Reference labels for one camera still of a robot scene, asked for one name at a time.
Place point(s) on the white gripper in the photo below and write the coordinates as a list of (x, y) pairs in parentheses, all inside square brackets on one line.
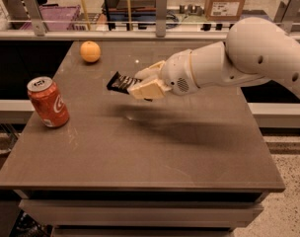
[(177, 70)]

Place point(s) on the black rxbar chocolate bar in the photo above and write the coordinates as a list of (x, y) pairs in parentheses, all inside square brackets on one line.
[(121, 83)]

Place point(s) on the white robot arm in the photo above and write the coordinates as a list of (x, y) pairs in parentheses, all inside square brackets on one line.
[(254, 52)]

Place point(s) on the red coke can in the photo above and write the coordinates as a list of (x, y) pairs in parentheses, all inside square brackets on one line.
[(47, 101)]

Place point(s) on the orange fruit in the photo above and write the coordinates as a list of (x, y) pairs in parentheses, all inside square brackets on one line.
[(90, 51)]

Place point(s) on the orange blue shelf cart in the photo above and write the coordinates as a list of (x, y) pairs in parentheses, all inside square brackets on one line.
[(129, 12)]

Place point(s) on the cardboard box with label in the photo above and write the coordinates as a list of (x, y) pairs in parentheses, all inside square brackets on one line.
[(223, 10)]

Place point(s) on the purple plastic crate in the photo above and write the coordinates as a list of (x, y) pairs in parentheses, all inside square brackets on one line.
[(59, 18)]

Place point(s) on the metal railing post middle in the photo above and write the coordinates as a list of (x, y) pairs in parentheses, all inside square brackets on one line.
[(161, 13)]

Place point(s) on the metal railing post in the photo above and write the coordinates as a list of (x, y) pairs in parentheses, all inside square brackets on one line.
[(36, 18), (288, 15), (161, 13)]

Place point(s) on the metal railing post left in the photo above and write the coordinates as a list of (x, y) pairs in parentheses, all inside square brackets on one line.
[(36, 18)]

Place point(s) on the metal railing post right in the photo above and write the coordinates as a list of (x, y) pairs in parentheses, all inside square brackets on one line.
[(288, 15)]

